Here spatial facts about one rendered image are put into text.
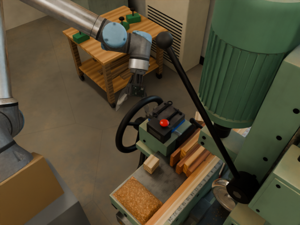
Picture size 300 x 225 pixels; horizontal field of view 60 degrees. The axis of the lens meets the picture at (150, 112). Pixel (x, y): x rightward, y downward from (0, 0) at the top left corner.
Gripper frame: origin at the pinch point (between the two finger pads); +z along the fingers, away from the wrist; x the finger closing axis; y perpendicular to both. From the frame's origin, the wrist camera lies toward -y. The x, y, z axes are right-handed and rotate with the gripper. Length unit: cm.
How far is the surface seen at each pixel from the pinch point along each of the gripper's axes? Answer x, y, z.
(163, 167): 5.2, 37.7, 13.0
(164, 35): -11, 70, -23
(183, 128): 11.8, 34.6, -0.5
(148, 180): -0.1, 39.8, 16.9
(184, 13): 51, -84, -76
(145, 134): -0.5, 30.7, 3.6
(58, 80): -44, -149, -8
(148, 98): 2.2, 18.9, -8.8
